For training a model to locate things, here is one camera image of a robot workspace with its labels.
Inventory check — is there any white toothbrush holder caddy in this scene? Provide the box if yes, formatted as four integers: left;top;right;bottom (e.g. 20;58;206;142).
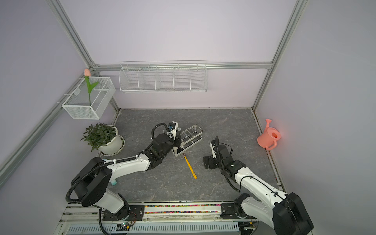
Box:
172;124;203;156

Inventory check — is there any white vented cable duct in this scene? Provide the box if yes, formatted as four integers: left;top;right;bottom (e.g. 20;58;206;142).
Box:
63;222;240;235

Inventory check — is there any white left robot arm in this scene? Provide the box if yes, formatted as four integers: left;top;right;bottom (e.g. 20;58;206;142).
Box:
66;133;182;220

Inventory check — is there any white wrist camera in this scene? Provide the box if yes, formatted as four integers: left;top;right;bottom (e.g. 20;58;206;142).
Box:
210;140;217;159
167;121;178;140

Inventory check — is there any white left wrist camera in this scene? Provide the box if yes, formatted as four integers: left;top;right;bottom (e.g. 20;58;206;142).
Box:
167;121;178;140

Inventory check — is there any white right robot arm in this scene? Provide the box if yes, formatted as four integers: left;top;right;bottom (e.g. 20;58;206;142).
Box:
203;141;314;235

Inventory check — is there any pink watering can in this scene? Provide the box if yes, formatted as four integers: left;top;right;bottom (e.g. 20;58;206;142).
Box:
257;119;282;151

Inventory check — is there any pink artificial tulip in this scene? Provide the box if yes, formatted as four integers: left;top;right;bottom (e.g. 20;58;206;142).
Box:
84;69;99;106

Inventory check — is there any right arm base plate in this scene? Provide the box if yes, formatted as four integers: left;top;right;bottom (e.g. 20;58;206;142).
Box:
220;202;252;219

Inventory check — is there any white mesh basket small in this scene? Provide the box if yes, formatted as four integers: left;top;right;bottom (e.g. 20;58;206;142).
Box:
62;76;116;120

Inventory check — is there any yellow toothbrush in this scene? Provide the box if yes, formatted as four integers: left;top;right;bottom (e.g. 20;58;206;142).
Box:
183;153;197;179

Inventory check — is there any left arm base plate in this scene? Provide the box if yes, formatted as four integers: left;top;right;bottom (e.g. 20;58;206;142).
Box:
102;204;145;221

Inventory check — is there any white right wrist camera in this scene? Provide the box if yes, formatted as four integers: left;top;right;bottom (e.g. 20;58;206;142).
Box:
210;140;217;159

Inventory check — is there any white wire basket long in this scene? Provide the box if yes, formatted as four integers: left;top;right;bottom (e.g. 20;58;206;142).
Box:
119;60;208;93

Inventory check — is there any potted green plant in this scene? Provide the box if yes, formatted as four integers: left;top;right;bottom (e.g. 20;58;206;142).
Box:
81;123;125;156

